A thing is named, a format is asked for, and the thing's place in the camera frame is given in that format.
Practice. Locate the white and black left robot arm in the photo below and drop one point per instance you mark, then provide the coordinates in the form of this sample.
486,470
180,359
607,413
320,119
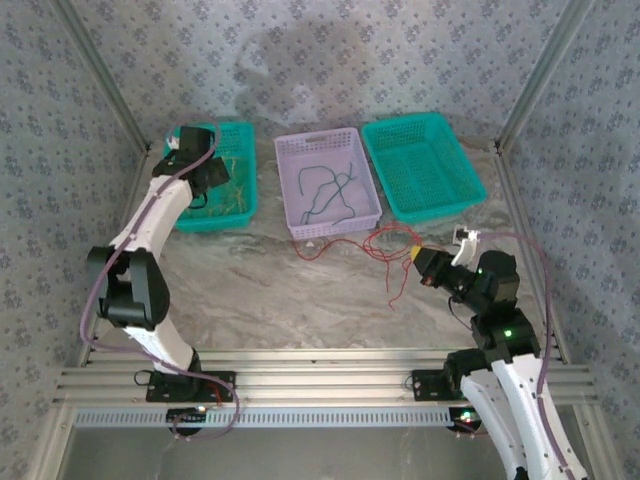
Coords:
160,205

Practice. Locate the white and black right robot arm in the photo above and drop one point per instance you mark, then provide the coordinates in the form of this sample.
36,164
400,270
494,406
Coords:
520,400

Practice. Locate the teal plastic basket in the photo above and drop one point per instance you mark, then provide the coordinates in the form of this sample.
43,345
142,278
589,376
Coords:
425,165
242,145

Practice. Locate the lilac plastic basket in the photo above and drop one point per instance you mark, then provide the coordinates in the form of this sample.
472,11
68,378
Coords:
325,150

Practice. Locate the black controller board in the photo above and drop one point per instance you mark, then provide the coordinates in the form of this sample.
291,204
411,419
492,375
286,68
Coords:
467,419
187,416

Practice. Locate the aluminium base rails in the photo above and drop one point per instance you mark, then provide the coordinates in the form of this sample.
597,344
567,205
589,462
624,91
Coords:
325,375

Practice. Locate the aluminium side rail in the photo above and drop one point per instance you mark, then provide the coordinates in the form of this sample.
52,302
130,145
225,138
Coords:
135,185
515,200

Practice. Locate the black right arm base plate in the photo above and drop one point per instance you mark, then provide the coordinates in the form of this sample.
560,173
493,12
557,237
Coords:
427,385

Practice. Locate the aluminium frame post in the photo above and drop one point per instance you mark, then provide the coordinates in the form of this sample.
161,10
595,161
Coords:
544,70
102,70

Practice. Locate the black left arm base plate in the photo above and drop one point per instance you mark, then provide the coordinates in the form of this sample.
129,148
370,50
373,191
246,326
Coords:
220,387

